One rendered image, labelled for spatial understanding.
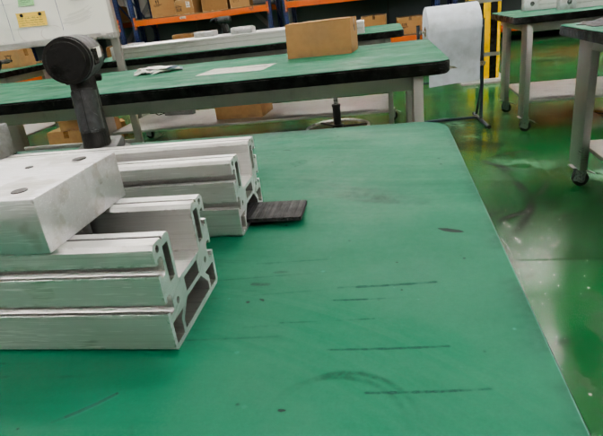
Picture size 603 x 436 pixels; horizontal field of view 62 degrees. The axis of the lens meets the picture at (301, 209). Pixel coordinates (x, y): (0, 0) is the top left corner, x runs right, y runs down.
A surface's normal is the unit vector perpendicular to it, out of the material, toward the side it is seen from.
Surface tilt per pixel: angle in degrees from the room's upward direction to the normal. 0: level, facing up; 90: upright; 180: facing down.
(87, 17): 90
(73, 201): 90
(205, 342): 0
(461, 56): 101
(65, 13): 90
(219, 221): 90
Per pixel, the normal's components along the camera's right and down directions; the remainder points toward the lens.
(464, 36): -0.07, 0.53
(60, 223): 0.98, -0.05
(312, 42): -0.25, 0.37
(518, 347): -0.11, -0.92
